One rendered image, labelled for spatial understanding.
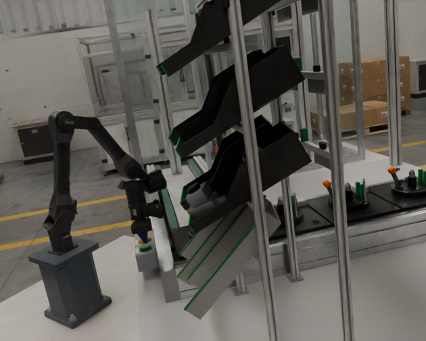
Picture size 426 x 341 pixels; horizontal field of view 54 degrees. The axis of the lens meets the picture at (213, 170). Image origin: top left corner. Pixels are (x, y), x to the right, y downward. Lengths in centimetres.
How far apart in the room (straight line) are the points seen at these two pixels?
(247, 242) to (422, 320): 49
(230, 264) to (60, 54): 875
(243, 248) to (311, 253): 49
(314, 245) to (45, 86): 857
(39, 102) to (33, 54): 97
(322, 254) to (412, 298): 29
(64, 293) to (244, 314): 50
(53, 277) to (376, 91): 735
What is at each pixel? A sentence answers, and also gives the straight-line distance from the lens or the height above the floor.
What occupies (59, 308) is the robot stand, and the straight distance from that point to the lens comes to 134.
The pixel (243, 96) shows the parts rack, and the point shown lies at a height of 145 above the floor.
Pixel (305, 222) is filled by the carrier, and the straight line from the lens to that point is 142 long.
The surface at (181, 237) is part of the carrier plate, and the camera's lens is 143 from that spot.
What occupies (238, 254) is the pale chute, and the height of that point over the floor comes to 113.
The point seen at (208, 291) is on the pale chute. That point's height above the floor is 105.
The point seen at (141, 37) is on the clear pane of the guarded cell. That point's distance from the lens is 262.
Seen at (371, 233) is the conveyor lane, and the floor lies 93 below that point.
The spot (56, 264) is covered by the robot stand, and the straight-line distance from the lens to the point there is 123.
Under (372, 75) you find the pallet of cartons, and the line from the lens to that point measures 808.
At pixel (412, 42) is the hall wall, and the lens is 1112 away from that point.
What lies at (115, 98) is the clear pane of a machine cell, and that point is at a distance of 658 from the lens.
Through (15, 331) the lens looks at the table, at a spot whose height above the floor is 86.
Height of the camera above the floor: 153
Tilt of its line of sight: 15 degrees down
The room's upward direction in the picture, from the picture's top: 9 degrees counter-clockwise
